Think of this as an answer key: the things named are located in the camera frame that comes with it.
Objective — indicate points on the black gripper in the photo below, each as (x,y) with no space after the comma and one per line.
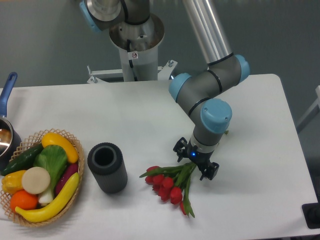
(202,159)

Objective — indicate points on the red tulip bouquet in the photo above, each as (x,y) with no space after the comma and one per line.
(172,183)

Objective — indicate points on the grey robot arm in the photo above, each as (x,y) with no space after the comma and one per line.
(197,96)

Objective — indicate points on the dark grey ribbed vase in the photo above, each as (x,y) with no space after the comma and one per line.
(105,161)

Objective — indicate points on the purple sweet potato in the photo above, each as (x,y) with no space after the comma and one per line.
(69,171)

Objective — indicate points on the black device at table edge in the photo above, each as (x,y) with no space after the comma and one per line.
(311,212)

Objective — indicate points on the green lettuce bok choy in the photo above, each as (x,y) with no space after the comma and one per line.
(52,158)

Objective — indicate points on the short yellow squash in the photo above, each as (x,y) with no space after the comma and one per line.
(52,138)

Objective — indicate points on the beige round disc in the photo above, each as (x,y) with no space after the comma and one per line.
(35,180)

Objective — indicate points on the woven wicker basket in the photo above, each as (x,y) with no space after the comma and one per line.
(32,140)

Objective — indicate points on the long yellow squash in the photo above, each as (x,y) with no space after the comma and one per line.
(56,206)

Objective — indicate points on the green cucumber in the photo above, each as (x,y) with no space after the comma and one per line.
(23,161)

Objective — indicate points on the orange fruit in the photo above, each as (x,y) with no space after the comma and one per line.
(23,200)

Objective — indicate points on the yellow bell pepper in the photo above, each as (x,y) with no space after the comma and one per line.
(12,182)

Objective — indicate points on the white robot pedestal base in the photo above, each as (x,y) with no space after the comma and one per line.
(138,52)

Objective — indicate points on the white frame at right edge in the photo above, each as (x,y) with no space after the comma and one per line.
(310,113)

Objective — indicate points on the blue handled saucepan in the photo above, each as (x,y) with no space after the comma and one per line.
(9,138)

